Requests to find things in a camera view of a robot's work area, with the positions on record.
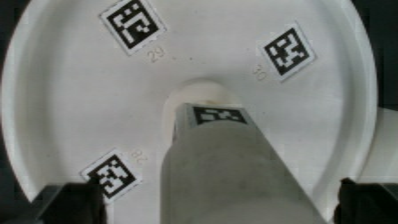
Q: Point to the white cylindrical table leg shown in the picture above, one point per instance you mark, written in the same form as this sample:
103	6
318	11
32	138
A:
227	185

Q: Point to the white round table top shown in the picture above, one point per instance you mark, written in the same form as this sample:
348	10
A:
113	59

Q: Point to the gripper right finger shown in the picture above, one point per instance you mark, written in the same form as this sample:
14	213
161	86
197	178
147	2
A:
366	203

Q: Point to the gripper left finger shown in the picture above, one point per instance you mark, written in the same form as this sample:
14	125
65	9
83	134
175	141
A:
67	204

